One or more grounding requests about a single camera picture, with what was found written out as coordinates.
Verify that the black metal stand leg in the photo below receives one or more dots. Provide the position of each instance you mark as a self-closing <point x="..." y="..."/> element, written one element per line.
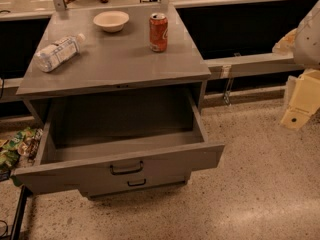
<point x="15" y="231"/>

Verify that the white paper bowl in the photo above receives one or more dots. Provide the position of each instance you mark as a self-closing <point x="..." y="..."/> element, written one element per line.
<point x="111" y="21"/>

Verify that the clear plastic water bottle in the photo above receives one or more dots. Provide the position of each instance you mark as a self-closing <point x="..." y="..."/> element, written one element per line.
<point x="60" y="51"/>

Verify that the green snack bag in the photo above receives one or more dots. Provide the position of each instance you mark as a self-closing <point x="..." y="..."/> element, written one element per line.
<point x="24" y="144"/>

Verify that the black drawer handle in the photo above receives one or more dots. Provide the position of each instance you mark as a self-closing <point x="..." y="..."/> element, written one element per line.
<point x="136" y="183"/>
<point x="115" y="172"/>

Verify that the red coke can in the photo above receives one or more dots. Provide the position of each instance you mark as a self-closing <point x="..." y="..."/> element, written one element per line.
<point x="158" y="32"/>

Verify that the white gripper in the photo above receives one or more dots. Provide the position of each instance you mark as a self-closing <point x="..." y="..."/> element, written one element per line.
<point x="308" y="40"/>

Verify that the grey drawer cabinet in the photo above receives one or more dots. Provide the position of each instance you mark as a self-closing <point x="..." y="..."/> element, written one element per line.
<point x="114" y="62"/>

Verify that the black top drawer handle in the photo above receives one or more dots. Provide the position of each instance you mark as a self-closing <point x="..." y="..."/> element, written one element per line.
<point x="115" y="172"/>

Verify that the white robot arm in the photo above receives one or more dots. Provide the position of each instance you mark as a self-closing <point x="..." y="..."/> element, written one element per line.
<point x="306" y="52"/>

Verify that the open grey top drawer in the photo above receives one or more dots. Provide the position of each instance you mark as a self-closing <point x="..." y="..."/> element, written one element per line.
<point x="83" y="135"/>

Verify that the black lower drawer handle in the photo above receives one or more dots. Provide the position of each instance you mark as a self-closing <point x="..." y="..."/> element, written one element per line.
<point x="136" y="183"/>

